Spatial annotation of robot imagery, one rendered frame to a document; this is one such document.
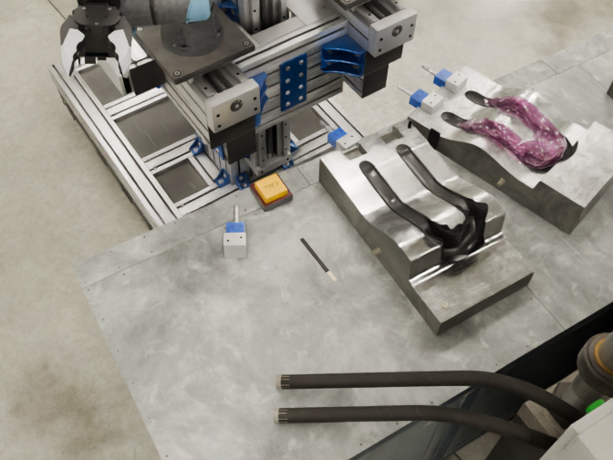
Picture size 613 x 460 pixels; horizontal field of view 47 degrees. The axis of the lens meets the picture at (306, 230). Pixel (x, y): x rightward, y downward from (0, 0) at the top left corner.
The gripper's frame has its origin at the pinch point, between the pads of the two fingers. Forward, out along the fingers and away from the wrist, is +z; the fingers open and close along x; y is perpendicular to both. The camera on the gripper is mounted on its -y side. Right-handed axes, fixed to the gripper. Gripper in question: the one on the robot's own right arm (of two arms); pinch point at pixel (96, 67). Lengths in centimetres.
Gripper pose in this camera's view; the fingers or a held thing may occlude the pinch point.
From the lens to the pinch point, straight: 114.4
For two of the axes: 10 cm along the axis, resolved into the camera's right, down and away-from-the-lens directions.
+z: 1.5, 8.1, -5.7
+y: -1.5, 5.8, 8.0
